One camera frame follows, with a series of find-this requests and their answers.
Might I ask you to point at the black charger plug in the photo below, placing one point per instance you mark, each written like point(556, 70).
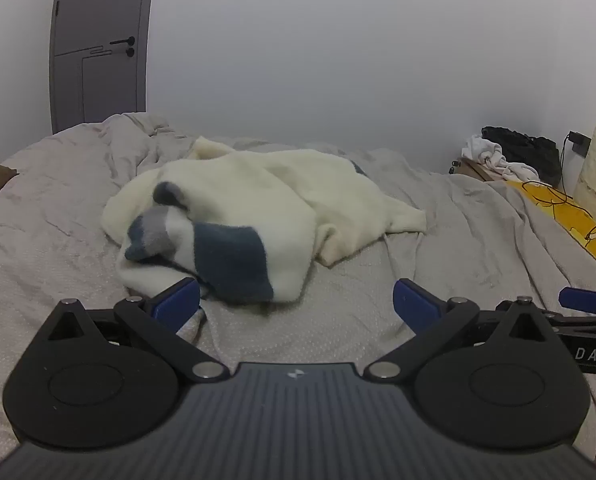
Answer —
point(578, 142)

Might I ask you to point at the black bag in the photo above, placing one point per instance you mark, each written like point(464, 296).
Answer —
point(523, 147)

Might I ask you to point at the grey door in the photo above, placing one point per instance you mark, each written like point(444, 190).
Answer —
point(102, 0)

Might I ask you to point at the cream sweater with blue stripes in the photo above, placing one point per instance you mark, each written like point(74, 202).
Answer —
point(278, 195)

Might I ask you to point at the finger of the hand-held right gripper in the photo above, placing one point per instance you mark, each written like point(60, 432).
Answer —
point(585, 300)

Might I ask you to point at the white crumpled cloth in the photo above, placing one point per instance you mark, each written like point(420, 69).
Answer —
point(483, 150)

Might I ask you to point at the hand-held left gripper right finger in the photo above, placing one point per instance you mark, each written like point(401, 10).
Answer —
point(418, 305)

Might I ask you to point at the grey dotted duvet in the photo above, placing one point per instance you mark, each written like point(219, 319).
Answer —
point(52, 260)

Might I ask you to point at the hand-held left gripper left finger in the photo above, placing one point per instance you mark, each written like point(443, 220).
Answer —
point(177, 302)

